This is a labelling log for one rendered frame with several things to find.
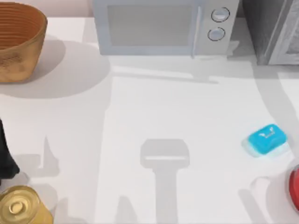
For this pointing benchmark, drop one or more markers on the pale microwave oven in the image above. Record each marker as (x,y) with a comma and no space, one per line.
(151,25)

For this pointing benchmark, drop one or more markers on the microwave knob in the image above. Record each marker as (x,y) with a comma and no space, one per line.
(220,14)
(216,34)

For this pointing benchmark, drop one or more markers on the blue soap bar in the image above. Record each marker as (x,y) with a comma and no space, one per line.
(266,140)

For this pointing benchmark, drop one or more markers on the brown wicker basket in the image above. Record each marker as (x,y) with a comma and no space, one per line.
(18,46)

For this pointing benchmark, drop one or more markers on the grey cabinet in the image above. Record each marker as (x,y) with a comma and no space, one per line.
(275,30)

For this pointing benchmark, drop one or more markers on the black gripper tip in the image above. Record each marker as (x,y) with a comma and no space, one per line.
(5,158)

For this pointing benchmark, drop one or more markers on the gold can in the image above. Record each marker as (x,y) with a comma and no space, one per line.
(23,207)

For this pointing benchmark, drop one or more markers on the red cup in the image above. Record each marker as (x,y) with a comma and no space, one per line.
(294,186)

